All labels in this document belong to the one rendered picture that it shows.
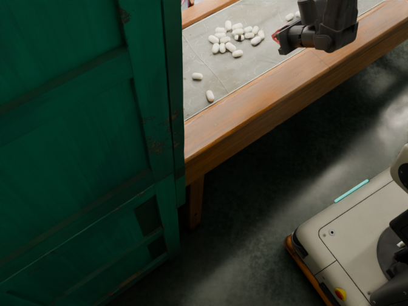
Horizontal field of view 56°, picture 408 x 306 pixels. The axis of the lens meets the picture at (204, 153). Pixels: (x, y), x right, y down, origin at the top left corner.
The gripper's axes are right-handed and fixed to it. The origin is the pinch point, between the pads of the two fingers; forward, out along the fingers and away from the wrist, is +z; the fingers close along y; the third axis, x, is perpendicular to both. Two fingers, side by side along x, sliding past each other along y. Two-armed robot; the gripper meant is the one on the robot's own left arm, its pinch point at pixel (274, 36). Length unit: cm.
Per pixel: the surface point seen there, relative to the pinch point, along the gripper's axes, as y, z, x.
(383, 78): -100, 53, 70
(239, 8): -8.6, 26.6, -6.7
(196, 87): 24.2, 11.9, 5.3
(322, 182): -25, 33, 86
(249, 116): 19.1, -4.0, 15.6
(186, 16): 10.6, 28.9, -12.3
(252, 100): 14.6, -1.0, 13.1
